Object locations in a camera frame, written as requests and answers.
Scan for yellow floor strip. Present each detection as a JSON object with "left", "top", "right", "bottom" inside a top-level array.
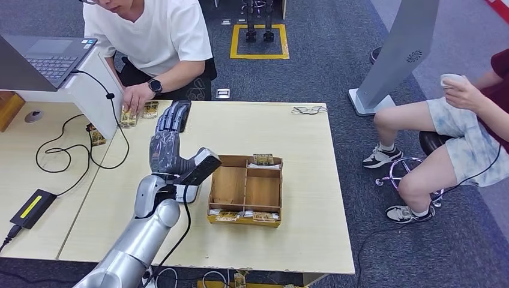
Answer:
[{"left": 196, "top": 280, "right": 308, "bottom": 288}]

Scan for seated person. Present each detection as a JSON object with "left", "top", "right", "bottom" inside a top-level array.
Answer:
[{"left": 361, "top": 48, "right": 509, "bottom": 226}]

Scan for seated person's hand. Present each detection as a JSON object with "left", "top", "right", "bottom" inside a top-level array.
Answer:
[{"left": 442, "top": 79, "right": 484, "bottom": 114}]

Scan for wooden box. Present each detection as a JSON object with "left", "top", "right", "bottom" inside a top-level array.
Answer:
[{"left": 0, "top": 90, "right": 26, "bottom": 133}]

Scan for brown patterned card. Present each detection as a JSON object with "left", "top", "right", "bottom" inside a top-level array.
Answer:
[{"left": 86, "top": 123, "right": 107, "bottom": 147}]

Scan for black adapter mains cable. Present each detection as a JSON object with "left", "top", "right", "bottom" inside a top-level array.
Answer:
[{"left": 0, "top": 224, "right": 23, "bottom": 254}]

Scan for grey kiosk stand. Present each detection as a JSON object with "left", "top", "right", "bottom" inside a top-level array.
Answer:
[{"left": 348, "top": 0, "right": 441, "bottom": 118}]

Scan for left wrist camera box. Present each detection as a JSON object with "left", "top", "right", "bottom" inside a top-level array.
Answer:
[{"left": 173, "top": 147, "right": 223, "bottom": 187}]

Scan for white card reader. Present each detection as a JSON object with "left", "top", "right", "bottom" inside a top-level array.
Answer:
[{"left": 175, "top": 183, "right": 202, "bottom": 205}]

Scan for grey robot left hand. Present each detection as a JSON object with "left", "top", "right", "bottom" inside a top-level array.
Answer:
[{"left": 149, "top": 100, "right": 200, "bottom": 178}]

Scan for black yellow-labelled power adapter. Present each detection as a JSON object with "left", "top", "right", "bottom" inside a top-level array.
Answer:
[{"left": 10, "top": 188, "right": 58, "bottom": 230}]

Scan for black smartphone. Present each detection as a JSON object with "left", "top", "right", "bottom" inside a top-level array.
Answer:
[{"left": 179, "top": 100, "right": 193, "bottom": 134}]

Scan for red floor tape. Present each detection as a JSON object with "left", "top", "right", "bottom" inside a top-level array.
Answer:
[{"left": 484, "top": 0, "right": 509, "bottom": 25}]

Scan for thin wire eyeglasses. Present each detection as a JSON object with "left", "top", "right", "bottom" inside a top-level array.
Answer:
[{"left": 291, "top": 104, "right": 329, "bottom": 116}]

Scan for grey round desk grommet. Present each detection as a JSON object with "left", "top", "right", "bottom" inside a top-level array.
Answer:
[{"left": 24, "top": 110, "right": 45, "bottom": 124}]

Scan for black laptop power cable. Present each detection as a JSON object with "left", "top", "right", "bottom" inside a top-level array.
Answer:
[{"left": 35, "top": 69, "right": 131, "bottom": 197}]

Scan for white cable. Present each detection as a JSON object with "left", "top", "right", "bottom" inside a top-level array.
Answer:
[{"left": 152, "top": 267, "right": 232, "bottom": 288}]

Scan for white paper slip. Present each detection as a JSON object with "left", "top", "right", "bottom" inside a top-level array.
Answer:
[{"left": 247, "top": 162, "right": 283, "bottom": 171}]

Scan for thin black cable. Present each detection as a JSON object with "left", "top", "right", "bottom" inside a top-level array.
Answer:
[{"left": 355, "top": 142, "right": 502, "bottom": 288}]

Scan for black wrist watch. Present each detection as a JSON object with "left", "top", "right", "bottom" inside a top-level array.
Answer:
[{"left": 147, "top": 77, "right": 164, "bottom": 95}]

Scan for white laptop stand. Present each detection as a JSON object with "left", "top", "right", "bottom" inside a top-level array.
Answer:
[{"left": 14, "top": 47, "right": 130, "bottom": 141}]

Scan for person's left hand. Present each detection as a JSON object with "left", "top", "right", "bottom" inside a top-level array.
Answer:
[{"left": 122, "top": 81, "right": 156, "bottom": 118}]

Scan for black chrome stool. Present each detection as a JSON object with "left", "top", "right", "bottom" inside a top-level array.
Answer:
[{"left": 374, "top": 130, "right": 453, "bottom": 209}]

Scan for black white sneaker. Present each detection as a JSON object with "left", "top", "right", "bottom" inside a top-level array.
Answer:
[
  {"left": 384, "top": 204, "right": 436, "bottom": 225},
  {"left": 361, "top": 145, "right": 404, "bottom": 170}
]

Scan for wooden organizer tray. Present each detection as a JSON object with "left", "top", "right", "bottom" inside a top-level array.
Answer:
[{"left": 206, "top": 154, "right": 285, "bottom": 229}]

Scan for grey laptop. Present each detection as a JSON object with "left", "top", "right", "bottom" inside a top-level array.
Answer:
[{"left": 0, "top": 34, "right": 99, "bottom": 93}]

